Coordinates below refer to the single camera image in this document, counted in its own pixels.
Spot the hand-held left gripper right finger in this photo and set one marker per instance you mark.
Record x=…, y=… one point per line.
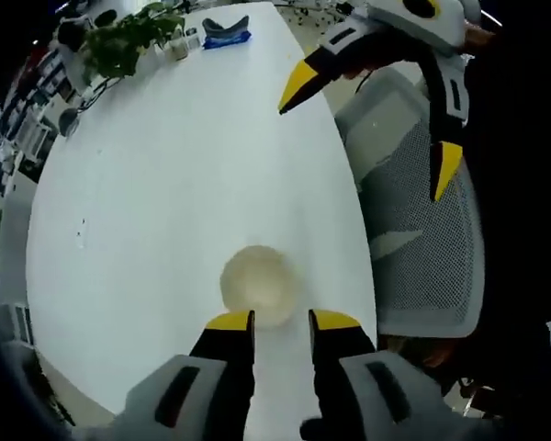
x=349, y=381

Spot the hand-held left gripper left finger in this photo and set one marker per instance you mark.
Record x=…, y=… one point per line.
x=202, y=390

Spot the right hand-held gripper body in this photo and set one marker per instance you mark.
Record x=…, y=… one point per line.
x=422, y=27

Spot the group of white paper cups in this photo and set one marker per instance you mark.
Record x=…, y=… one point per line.
x=257, y=285

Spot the person's left hand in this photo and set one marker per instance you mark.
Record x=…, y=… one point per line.
x=323, y=429

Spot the person's right hand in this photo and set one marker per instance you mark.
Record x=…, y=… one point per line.
x=480, y=39

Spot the person's black clothing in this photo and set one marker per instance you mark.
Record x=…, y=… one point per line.
x=523, y=184

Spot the blue and grey packet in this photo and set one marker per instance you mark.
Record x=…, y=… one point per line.
x=225, y=39

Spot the grey mesh office chair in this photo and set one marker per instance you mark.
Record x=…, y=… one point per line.
x=418, y=275

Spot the small glass jar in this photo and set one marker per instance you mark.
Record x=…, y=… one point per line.
x=178, y=49

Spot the green potted plant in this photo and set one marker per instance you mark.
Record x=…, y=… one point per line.
x=119, y=46

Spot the grey rounded object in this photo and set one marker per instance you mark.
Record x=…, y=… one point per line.
x=68, y=121

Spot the white storage shelving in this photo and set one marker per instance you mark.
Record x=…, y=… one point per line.
x=27, y=124

